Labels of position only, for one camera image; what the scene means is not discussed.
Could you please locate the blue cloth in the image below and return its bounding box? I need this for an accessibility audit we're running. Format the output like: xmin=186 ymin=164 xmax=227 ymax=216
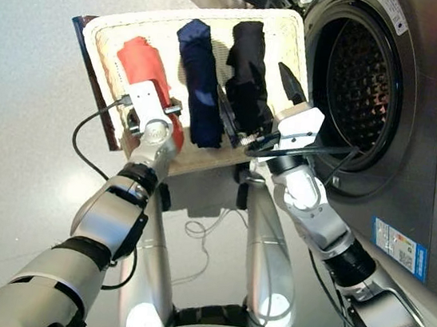
xmin=162 ymin=16 xmax=239 ymax=151

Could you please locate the blue energy label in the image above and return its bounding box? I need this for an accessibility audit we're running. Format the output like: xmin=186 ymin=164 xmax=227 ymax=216
xmin=364 ymin=215 xmax=433 ymax=284

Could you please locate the pale woven basket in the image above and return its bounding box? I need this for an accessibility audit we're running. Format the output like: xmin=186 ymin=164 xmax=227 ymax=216
xmin=65 ymin=0 xmax=322 ymax=193

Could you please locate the dark brown stool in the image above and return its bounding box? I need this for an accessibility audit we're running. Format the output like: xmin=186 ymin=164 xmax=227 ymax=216
xmin=55 ymin=13 xmax=137 ymax=154

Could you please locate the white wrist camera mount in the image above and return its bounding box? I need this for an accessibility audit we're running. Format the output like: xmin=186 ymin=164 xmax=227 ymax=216
xmin=121 ymin=77 xmax=180 ymax=126
xmin=269 ymin=101 xmax=328 ymax=156

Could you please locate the silver robot leg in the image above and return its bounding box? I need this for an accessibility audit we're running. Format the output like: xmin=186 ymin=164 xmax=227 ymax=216
xmin=112 ymin=178 xmax=192 ymax=327
xmin=217 ymin=165 xmax=314 ymax=327

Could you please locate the black cloth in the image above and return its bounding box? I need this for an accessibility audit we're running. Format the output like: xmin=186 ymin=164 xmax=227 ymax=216
xmin=217 ymin=17 xmax=288 ymax=139

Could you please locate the grey washing machine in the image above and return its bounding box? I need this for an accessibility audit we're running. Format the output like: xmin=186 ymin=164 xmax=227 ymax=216
xmin=118 ymin=0 xmax=437 ymax=318

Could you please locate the red cloth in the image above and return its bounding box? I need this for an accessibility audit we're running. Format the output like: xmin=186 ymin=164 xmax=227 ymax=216
xmin=104 ymin=33 xmax=198 ymax=156

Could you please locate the white text sticker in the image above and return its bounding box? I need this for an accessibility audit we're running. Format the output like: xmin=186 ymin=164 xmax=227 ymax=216
xmin=375 ymin=0 xmax=412 ymax=37

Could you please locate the thin floor cable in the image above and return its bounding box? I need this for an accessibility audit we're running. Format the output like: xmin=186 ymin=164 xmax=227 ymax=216
xmin=169 ymin=201 xmax=252 ymax=296

